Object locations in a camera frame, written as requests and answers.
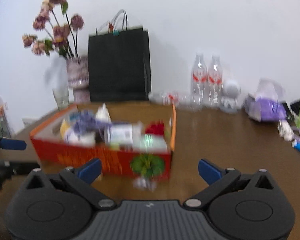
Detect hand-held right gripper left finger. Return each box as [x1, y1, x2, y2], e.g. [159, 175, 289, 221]
[22, 158, 116, 211]

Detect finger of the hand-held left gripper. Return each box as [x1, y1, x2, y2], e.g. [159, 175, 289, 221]
[0, 159, 40, 180]
[0, 134, 27, 153]

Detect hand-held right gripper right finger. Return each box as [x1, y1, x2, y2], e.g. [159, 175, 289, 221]
[183, 158, 280, 209]

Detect red cardboard box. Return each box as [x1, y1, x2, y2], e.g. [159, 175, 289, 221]
[29, 103, 177, 181]

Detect white and yellow plush toy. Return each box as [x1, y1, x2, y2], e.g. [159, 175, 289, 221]
[60, 119, 97, 147]

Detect white cotton swab box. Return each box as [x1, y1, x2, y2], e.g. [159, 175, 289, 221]
[104, 122, 143, 147]

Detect purple drawstring pouch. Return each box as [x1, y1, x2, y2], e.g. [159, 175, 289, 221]
[70, 111, 113, 133]

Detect iridescent white bath puff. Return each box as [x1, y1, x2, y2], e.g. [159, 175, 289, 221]
[95, 103, 112, 124]

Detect green tissue pack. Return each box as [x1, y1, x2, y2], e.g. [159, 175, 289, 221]
[137, 134, 168, 153]

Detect red rose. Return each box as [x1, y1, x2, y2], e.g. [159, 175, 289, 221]
[145, 121, 165, 137]

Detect small clear wrapper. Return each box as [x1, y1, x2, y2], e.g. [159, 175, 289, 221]
[133, 177, 157, 191]

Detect clear drinking glass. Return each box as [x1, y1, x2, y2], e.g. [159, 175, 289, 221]
[52, 86, 70, 110]

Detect clear water bottle red label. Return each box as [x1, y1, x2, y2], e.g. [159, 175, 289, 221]
[208, 54, 223, 107]
[149, 91, 203, 110]
[191, 53, 208, 105]

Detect white robot toy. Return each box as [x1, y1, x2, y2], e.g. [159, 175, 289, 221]
[219, 79, 241, 113]

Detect purple tissue pack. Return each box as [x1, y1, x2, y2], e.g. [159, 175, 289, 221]
[245, 78, 287, 122]

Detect white charger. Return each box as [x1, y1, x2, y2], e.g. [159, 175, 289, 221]
[277, 120, 294, 140]

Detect purple textured vase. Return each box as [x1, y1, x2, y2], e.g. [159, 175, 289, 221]
[66, 56, 90, 103]

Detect black pouch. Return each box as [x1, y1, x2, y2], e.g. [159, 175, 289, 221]
[282, 100, 300, 120]

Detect black paper bag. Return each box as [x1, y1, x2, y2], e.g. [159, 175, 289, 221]
[88, 9, 152, 102]

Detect dried pink flowers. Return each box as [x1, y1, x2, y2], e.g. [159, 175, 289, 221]
[22, 0, 85, 59]

